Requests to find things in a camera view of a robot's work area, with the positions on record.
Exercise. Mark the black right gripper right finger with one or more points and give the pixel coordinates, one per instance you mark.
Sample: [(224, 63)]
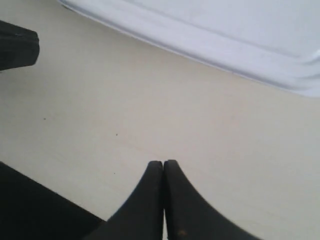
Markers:
[(189, 216)]

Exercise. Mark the white lidded plastic container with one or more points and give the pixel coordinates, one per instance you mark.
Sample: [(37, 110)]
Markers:
[(275, 42)]

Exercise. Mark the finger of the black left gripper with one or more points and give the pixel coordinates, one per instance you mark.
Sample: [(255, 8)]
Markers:
[(19, 47)]

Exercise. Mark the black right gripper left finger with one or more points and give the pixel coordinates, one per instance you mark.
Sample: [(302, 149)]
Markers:
[(141, 217)]

